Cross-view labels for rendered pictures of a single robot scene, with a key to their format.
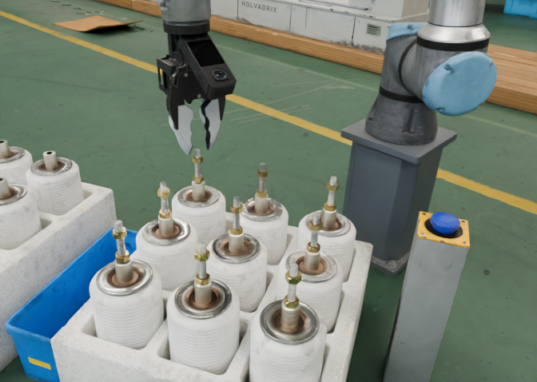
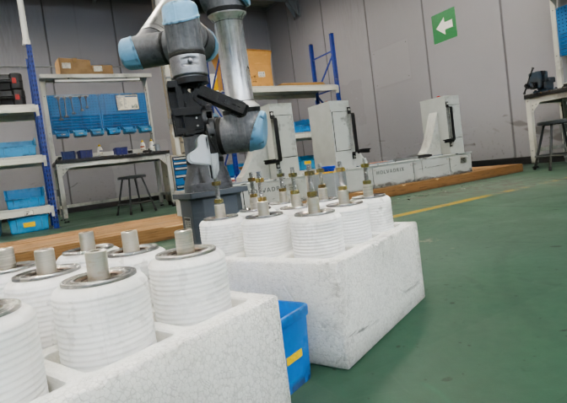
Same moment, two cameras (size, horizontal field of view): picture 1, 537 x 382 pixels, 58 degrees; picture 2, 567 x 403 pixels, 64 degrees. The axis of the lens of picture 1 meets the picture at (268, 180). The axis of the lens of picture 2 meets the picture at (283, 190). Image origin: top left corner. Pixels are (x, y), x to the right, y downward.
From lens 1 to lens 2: 1.09 m
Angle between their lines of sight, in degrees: 72
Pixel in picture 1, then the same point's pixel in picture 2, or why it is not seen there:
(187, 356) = (368, 233)
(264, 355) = (385, 205)
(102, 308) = (337, 221)
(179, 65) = (203, 105)
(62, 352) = (342, 270)
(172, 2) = (200, 59)
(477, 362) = not seen: hidden behind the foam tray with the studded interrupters
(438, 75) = (260, 121)
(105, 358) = (359, 251)
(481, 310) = not seen: hidden behind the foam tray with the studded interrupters
